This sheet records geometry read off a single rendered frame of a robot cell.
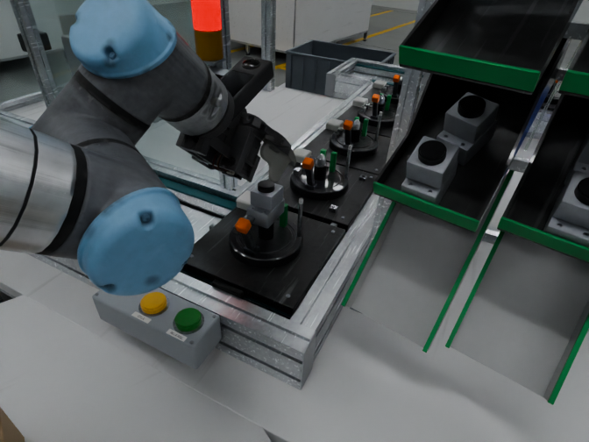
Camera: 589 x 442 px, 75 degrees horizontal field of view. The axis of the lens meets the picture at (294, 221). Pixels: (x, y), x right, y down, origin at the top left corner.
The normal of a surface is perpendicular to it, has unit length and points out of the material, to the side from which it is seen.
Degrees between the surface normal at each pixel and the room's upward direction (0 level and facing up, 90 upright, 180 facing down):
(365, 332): 0
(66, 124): 19
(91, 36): 46
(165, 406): 0
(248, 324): 0
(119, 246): 94
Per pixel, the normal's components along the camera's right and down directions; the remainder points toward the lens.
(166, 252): 0.58, 0.56
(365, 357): 0.04, -0.80
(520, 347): -0.39, -0.25
